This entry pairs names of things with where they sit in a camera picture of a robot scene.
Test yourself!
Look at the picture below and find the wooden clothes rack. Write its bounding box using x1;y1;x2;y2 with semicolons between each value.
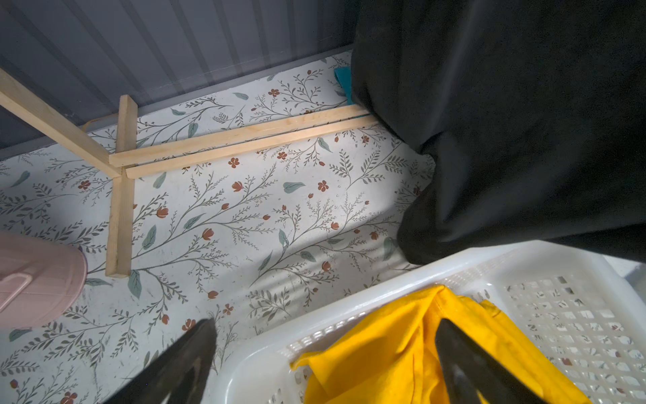
1;72;378;278

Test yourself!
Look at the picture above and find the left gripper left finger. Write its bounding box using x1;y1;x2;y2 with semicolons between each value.
107;318;217;403

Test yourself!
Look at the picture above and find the white perforated laundry basket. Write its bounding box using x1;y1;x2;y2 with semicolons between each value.
204;241;645;403

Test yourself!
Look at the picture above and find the pink pen cup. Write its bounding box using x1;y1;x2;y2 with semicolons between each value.
1;232;87;331

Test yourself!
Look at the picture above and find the black t-shirt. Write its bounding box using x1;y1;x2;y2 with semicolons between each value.
351;1;645;264

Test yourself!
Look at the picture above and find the teal t-shirt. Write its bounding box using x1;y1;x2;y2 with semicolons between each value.
334;67;353;105

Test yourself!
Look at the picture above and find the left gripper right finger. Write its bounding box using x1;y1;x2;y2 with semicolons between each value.
435;319;544;403

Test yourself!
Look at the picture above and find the yellow t-shirt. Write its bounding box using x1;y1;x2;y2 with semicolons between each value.
290;285;589;403

